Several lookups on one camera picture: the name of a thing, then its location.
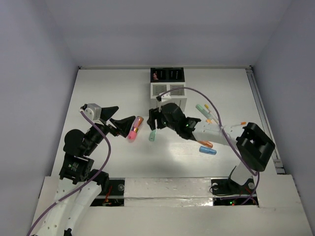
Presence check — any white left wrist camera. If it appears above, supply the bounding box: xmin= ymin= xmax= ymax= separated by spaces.
xmin=80 ymin=103 xmax=101 ymax=121

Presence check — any orange-capped white pen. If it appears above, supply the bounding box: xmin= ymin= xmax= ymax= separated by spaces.
xmin=230 ymin=121 xmax=247 ymax=127

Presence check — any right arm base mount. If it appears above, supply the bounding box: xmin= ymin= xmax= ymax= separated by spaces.
xmin=209 ymin=178 xmax=258 ymax=206

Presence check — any long green highlighter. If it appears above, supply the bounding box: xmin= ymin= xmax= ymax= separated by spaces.
xmin=195 ymin=104 xmax=210 ymax=119

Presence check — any pink glue stick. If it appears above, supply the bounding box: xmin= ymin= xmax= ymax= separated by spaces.
xmin=127 ymin=116 xmax=144 ymax=142

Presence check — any small green highlighter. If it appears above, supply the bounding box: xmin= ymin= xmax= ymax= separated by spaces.
xmin=149 ymin=130 xmax=156 ymax=142

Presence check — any aluminium rail right edge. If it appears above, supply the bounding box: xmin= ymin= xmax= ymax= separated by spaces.
xmin=246 ymin=67 xmax=286 ymax=175

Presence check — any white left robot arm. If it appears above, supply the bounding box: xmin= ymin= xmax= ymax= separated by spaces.
xmin=28 ymin=103 xmax=135 ymax=236

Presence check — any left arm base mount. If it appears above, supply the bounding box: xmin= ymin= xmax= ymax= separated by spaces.
xmin=91 ymin=178 xmax=125 ymax=207

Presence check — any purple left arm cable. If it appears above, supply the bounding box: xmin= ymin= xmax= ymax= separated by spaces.
xmin=26 ymin=110 xmax=113 ymax=236

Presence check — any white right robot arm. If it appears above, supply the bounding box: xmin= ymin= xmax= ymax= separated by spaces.
xmin=147 ymin=103 xmax=275 ymax=196

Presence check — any blue highlighter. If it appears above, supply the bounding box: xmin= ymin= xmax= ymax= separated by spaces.
xmin=199 ymin=146 xmax=217 ymax=155

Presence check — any white four-slot pen organizer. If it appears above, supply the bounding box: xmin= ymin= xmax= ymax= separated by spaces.
xmin=150 ymin=67 xmax=187 ymax=111

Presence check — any yellow-capped white pen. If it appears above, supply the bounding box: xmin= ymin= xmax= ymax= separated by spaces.
xmin=204 ymin=104 xmax=219 ymax=123

